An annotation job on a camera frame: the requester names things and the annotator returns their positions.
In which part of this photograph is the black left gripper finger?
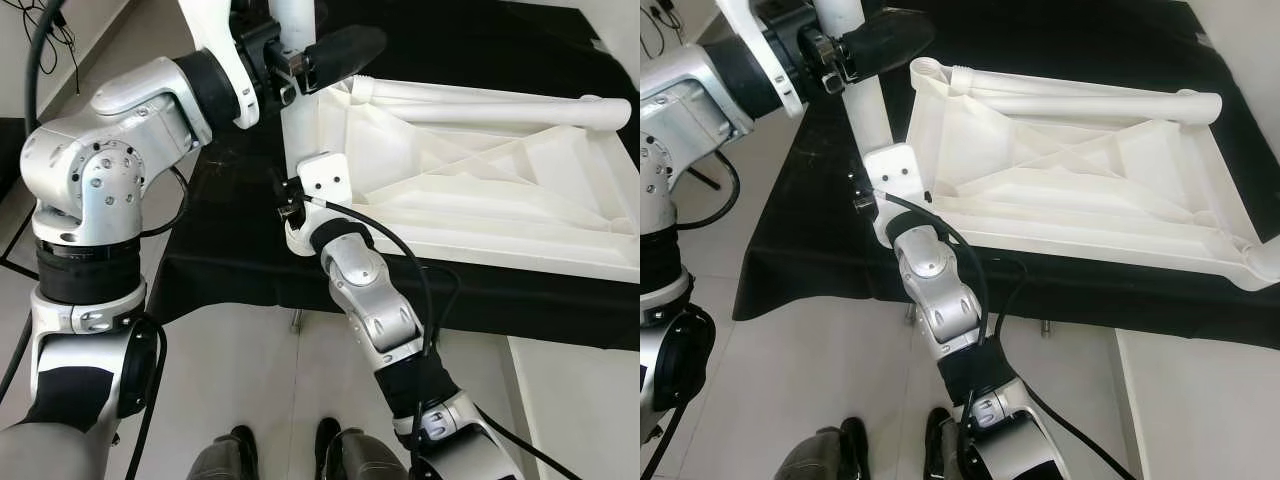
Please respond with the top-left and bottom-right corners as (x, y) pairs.
(300, 27), (388, 86)
(840, 10), (937, 76)

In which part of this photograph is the white plastic table leg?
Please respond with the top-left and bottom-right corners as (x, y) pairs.
(950, 65), (1224, 127)
(1245, 240), (1280, 286)
(355, 78), (633, 131)
(812, 0), (897, 166)
(272, 0), (333, 196)

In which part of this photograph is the black tablecloth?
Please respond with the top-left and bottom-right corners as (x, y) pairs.
(150, 0), (641, 353)
(733, 0), (1280, 353)

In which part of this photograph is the white plastic table top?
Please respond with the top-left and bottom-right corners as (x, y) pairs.
(872, 57), (1280, 294)
(283, 75), (641, 286)

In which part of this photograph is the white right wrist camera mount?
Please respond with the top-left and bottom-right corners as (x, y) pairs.
(300, 150), (378, 253)
(863, 143), (936, 233)

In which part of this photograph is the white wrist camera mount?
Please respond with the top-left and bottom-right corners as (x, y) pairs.
(715, 0), (807, 119)
(300, 150), (378, 253)
(180, 0), (263, 131)
(863, 143), (936, 233)

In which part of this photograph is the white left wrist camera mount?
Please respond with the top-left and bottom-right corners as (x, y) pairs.
(180, 0), (263, 131)
(715, 0), (807, 119)

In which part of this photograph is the black wall cable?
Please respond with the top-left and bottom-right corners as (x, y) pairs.
(645, 0), (683, 63)
(0, 0), (83, 93)

